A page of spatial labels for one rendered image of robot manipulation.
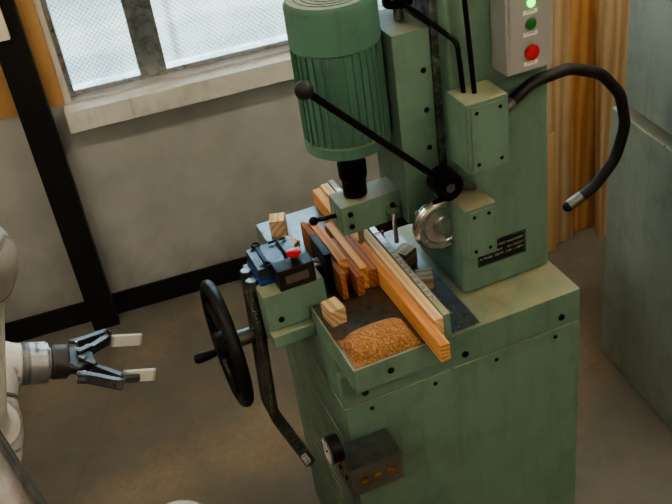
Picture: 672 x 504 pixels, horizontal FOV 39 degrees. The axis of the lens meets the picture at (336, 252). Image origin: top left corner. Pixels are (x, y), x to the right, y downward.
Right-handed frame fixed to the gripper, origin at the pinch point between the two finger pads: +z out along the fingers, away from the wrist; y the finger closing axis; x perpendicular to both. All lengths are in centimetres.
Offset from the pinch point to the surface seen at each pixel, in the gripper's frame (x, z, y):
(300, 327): -20.4, 26.0, -21.4
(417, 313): -34, 42, -38
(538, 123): -68, 69, -22
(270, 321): -21.2, 19.8, -19.8
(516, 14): -91, 52, -28
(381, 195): -47, 42, -14
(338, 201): -45, 34, -11
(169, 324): 67, 41, 112
